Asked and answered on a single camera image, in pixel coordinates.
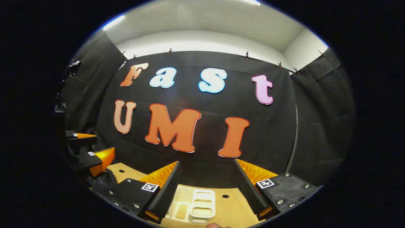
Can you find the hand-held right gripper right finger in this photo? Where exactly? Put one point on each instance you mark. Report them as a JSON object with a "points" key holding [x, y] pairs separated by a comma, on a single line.
{"points": [[248, 193]]}

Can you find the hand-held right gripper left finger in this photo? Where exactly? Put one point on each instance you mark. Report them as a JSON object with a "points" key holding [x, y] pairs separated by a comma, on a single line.
{"points": [[169, 193]]}

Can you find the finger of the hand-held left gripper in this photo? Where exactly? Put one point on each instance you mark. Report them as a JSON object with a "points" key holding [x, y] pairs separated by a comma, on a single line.
{"points": [[82, 141], [87, 161]]}

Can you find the black schoolbag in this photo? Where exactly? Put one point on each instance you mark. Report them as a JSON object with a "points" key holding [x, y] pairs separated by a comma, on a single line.
{"points": [[106, 179]]}

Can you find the white plastic bookshelf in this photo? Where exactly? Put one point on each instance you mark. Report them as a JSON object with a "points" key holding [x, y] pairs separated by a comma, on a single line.
{"points": [[193, 205]]}

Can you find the grey metal pole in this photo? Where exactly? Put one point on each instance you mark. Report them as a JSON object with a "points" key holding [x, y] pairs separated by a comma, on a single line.
{"points": [[297, 126]]}

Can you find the ceiling light strip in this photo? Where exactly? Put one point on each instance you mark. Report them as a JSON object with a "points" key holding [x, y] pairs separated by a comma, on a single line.
{"points": [[252, 2], [113, 22]]}

